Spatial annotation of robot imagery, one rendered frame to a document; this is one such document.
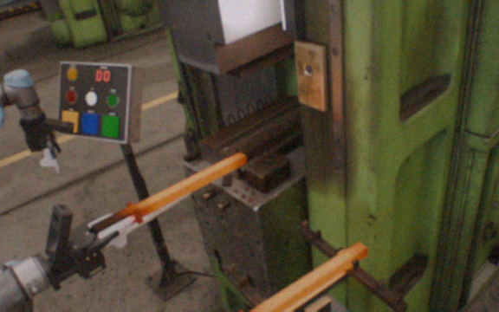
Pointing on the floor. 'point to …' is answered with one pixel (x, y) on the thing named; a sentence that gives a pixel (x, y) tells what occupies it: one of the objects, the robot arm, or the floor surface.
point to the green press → (100, 20)
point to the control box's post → (144, 199)
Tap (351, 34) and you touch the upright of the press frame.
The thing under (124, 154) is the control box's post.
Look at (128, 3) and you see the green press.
